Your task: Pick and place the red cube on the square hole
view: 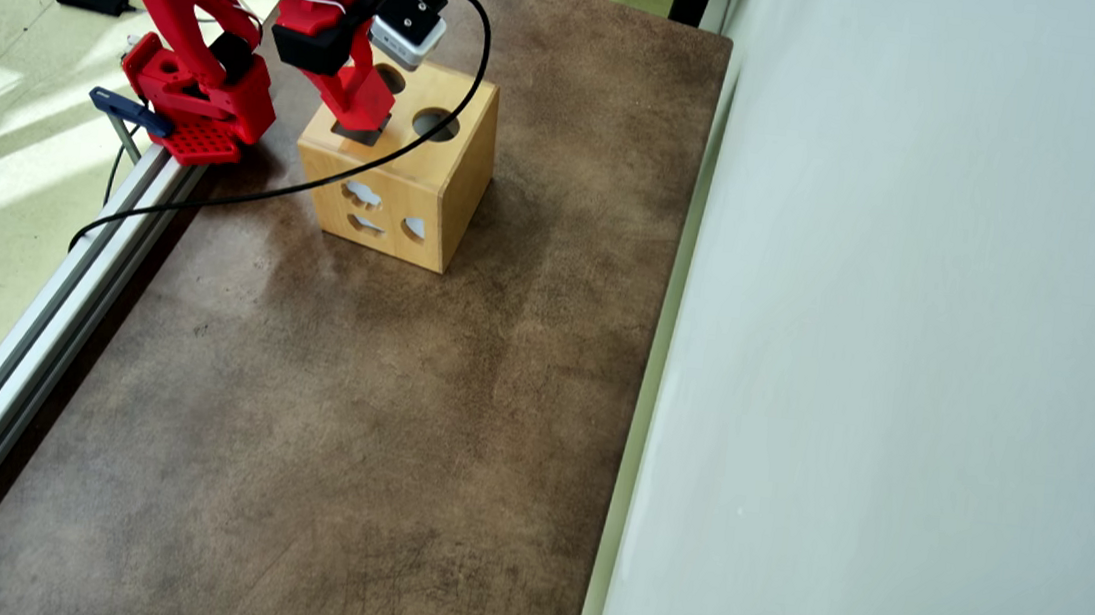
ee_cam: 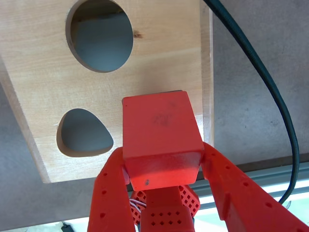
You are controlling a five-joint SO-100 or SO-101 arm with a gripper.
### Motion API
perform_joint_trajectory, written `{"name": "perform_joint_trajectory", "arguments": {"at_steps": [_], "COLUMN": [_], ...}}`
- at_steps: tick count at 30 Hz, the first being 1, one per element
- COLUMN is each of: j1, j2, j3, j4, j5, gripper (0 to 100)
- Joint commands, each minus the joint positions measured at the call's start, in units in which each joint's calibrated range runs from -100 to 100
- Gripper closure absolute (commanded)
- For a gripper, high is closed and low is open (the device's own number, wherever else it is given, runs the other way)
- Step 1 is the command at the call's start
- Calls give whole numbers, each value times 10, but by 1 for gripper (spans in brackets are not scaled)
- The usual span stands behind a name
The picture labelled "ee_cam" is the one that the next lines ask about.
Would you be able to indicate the aluminium profile rail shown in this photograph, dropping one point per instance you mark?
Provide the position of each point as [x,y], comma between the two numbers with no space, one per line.
[265,178]

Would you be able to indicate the wooden shape sorter box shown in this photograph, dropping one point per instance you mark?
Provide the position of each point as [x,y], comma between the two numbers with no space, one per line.
[157,48]

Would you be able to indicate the red cube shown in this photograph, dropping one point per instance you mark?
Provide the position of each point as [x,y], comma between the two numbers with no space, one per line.
[159,135]

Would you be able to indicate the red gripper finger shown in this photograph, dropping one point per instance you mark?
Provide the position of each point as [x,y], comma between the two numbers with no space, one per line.
[108,205]
[241,205]

